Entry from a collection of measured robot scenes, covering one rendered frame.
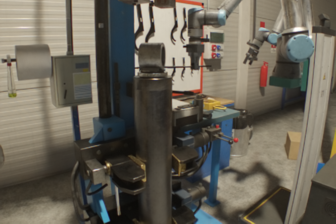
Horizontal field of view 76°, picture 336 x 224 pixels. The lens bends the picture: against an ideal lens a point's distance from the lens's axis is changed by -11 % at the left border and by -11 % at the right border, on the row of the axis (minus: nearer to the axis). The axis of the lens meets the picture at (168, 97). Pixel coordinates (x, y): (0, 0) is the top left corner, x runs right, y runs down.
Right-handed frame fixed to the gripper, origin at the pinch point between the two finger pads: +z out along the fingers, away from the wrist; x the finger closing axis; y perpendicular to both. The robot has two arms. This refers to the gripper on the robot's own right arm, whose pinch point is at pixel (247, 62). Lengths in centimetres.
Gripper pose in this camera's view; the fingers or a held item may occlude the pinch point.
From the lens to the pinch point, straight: 228.5
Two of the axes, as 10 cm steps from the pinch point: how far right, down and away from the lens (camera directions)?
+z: -3.7, 8.5, 3.8
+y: 6.5, 5.3, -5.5
